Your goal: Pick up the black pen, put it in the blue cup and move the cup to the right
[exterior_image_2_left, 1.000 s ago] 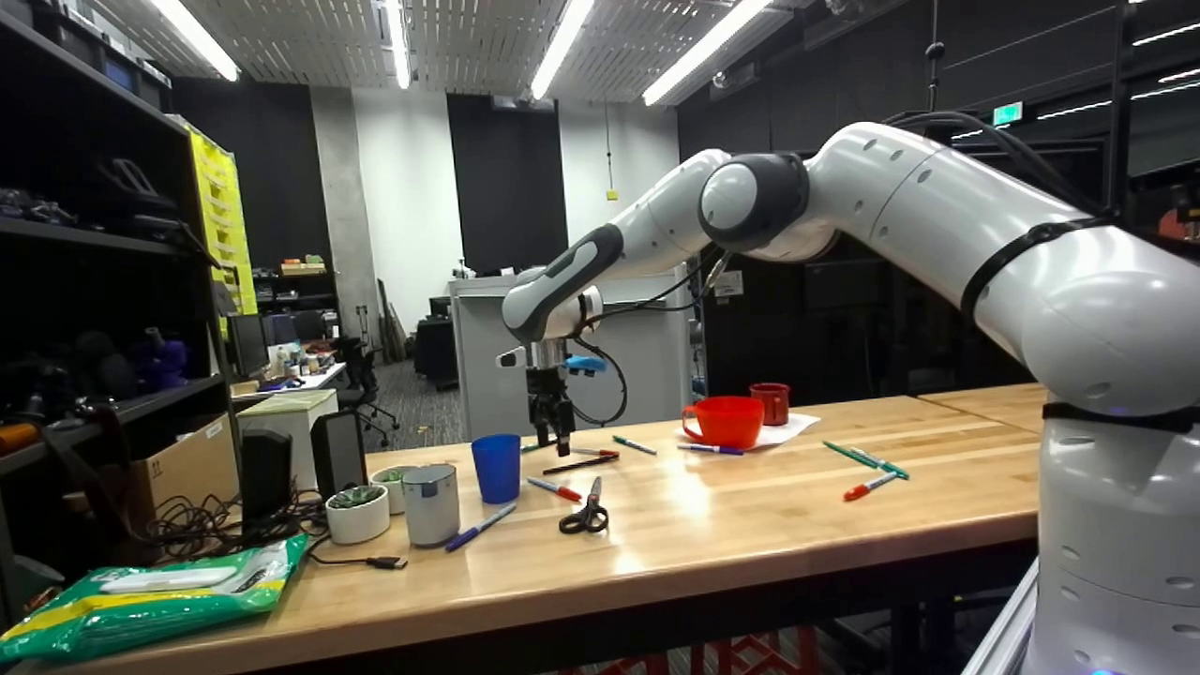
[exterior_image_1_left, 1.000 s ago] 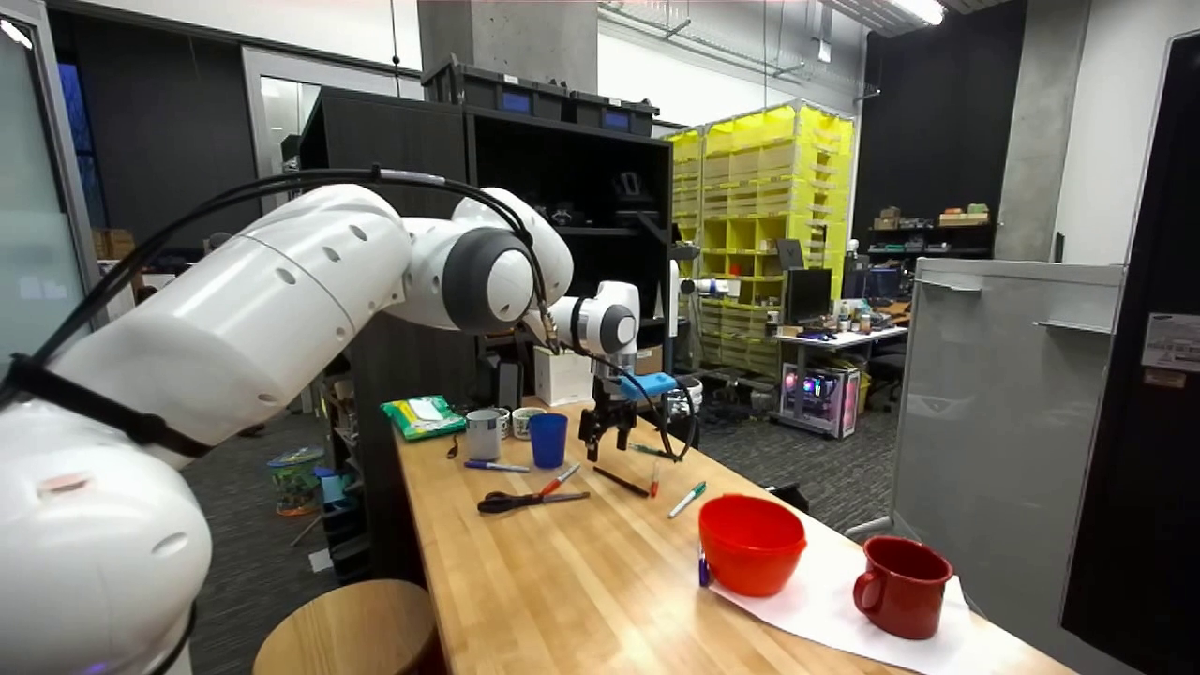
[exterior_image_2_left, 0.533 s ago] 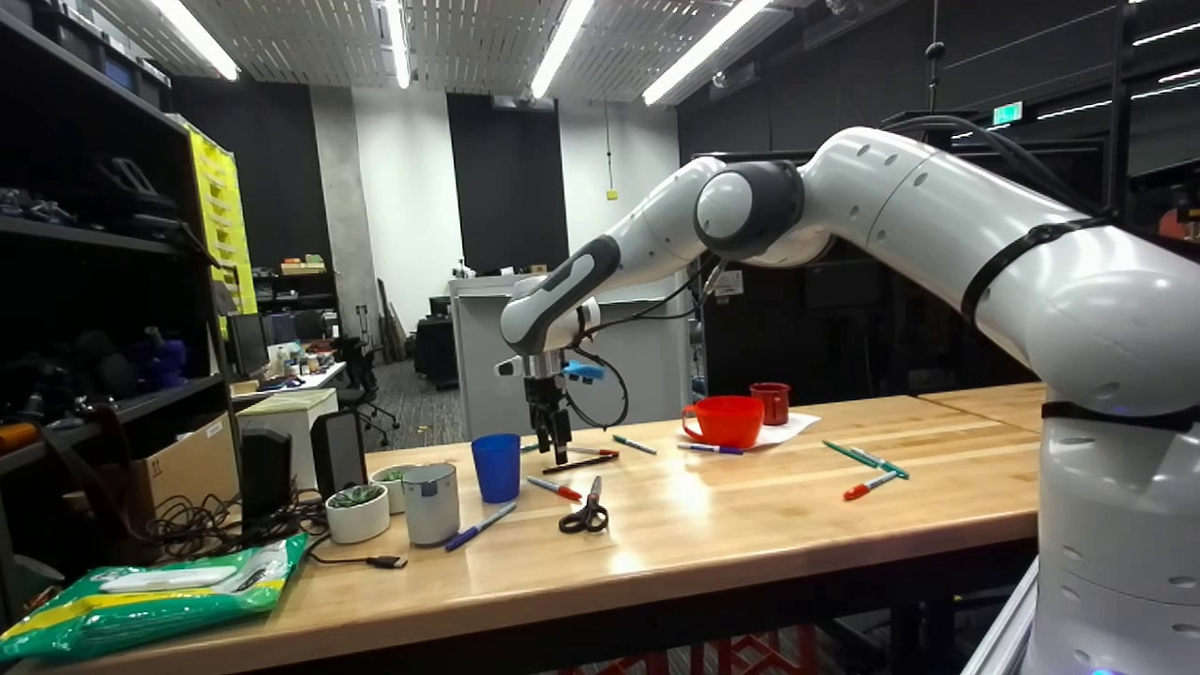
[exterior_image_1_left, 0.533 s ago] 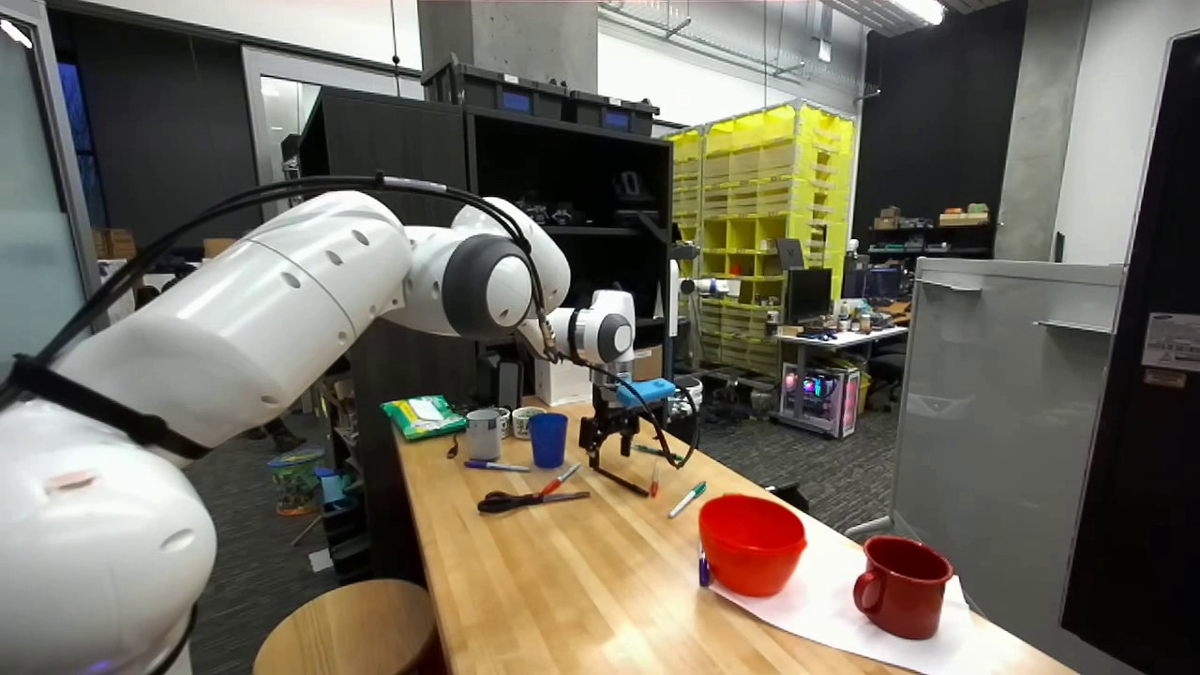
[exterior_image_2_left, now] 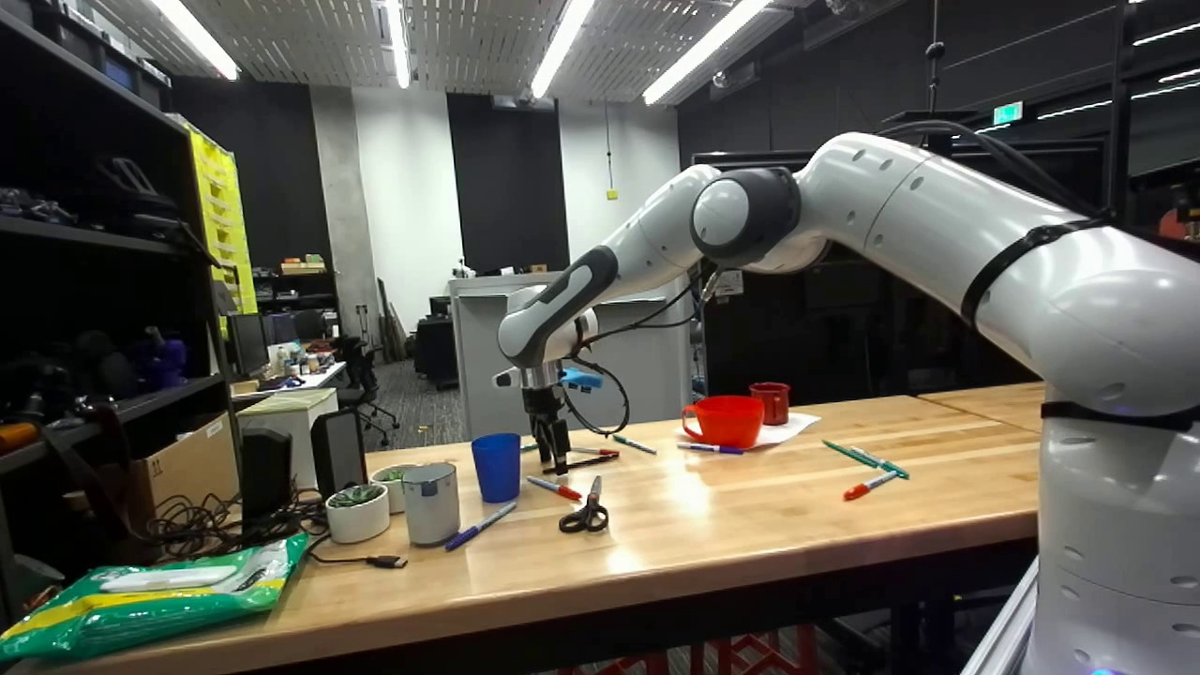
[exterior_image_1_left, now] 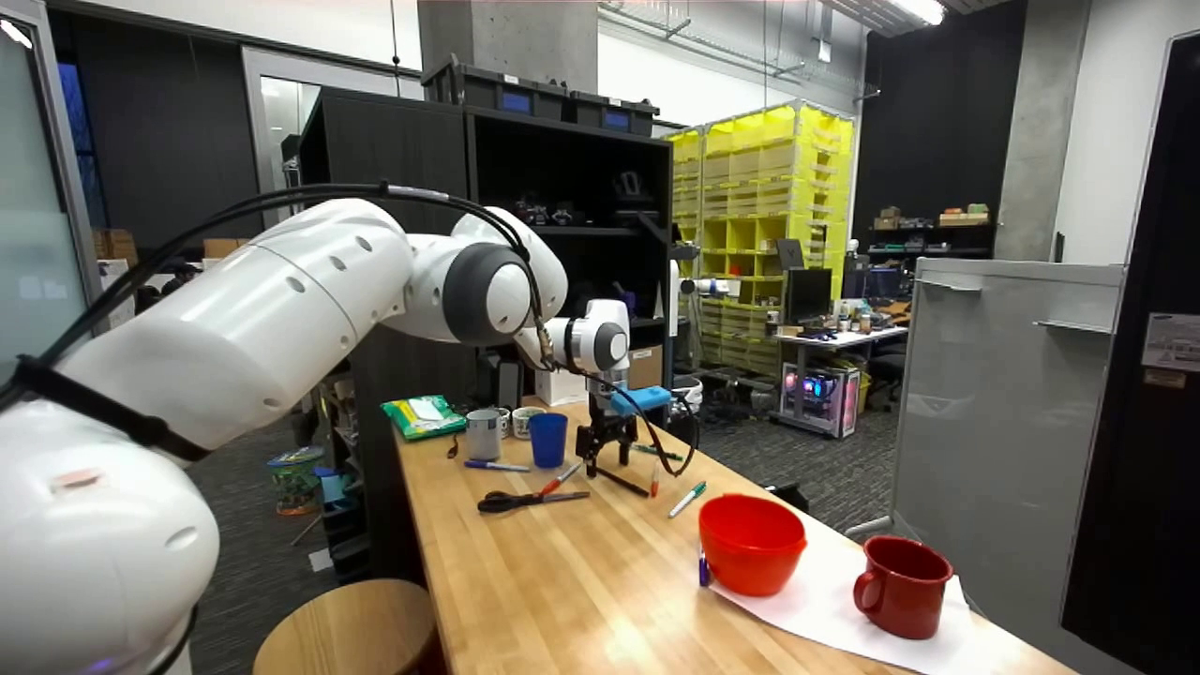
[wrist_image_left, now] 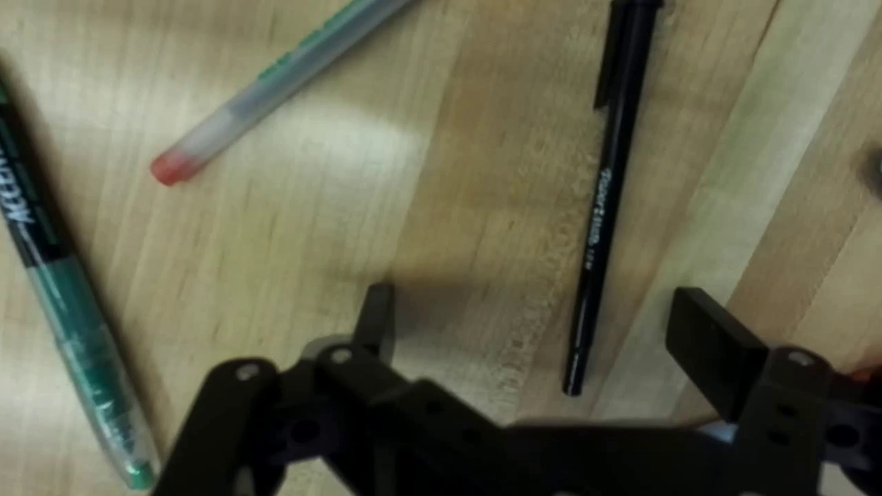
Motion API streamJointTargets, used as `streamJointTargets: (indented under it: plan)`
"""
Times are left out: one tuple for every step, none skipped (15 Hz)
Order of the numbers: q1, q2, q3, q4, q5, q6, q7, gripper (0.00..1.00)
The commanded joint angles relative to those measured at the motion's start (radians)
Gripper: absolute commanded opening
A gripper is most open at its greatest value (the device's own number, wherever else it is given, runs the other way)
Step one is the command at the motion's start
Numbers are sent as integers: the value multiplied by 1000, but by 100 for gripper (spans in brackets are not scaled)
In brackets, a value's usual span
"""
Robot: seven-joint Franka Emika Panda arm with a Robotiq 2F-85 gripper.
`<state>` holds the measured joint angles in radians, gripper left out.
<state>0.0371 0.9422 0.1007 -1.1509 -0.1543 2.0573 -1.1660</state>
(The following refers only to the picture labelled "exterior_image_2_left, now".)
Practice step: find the thin red pen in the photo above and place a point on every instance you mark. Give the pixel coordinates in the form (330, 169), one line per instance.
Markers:
(609, 455)

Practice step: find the teal marker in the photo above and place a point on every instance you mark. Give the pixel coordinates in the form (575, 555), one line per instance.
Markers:
(889, 471)
(845, 451)

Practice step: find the red capped white marker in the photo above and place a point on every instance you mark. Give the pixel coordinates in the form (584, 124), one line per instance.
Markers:
(553, 487)

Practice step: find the black pen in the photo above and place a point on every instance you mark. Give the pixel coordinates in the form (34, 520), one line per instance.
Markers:
(575, 461)

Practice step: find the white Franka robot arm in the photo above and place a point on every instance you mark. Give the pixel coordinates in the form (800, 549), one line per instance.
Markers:
(1102, 314)

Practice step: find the blue pen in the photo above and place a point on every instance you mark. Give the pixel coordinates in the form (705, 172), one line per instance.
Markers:
(477, 525)

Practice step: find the small dark red mug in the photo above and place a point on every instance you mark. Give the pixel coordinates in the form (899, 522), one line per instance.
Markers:
(770, 402)

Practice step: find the black speaker box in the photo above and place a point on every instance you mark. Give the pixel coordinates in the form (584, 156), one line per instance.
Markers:
(339, 451)
(265, 475)

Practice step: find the brown cardboard box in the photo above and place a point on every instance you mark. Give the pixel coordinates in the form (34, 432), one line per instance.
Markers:
(192, 461)

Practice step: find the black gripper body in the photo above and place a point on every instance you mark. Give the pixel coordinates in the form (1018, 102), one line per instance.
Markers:
(540, 405)

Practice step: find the yellow bin rack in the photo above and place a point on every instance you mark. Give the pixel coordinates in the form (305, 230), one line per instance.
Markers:
(225, 225)

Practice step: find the blue marker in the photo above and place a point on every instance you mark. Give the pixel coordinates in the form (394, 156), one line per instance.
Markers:
(694, 447)

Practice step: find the green wipes packet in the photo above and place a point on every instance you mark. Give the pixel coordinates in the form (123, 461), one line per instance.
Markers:
(150, 601)

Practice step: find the white bowl green contents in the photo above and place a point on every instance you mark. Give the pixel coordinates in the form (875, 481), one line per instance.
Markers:
(358, 512)

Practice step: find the white desk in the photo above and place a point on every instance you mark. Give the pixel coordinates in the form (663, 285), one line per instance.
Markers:
(282, 402)

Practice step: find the green exit sign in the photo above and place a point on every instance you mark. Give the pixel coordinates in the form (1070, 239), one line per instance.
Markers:
(1008, 112)

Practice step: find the dark computer monitor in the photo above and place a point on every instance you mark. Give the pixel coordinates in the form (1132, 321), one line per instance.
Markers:
(248, 341)

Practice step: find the red crate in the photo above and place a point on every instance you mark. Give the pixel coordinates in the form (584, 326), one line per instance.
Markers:
(753, 652)

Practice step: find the large red cup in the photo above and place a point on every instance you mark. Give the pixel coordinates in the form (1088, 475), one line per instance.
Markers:
(727, 421)

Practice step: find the blue plastic object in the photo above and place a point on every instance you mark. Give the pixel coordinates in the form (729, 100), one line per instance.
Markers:
(160, 360)

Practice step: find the white paper sheet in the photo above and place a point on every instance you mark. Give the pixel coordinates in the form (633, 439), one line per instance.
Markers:
(788, 432)

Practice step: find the blue plastic cup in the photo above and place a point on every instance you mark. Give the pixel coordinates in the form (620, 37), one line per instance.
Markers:
(497, 467)

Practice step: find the black scissors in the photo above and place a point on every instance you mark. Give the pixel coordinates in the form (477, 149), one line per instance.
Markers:
(587, 512)

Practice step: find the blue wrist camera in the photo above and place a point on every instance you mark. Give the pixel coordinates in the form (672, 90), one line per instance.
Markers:
(584, 376)

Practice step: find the black shelf unit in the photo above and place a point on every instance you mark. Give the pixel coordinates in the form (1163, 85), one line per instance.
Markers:
(77, 250)

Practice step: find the ceiling light strip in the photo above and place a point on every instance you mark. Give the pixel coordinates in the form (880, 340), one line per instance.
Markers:
(192, 37)
(565, 44)
(394, 37)
(705, 50)

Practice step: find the dark shelf with clutter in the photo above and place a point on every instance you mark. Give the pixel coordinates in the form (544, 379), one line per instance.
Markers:
(303, 264)

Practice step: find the white marker green cap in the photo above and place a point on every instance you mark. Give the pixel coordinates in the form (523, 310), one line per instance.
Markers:
(637, 444)

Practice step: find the black office chair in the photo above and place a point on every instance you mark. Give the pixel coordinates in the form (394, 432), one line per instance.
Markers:
(363, 376)

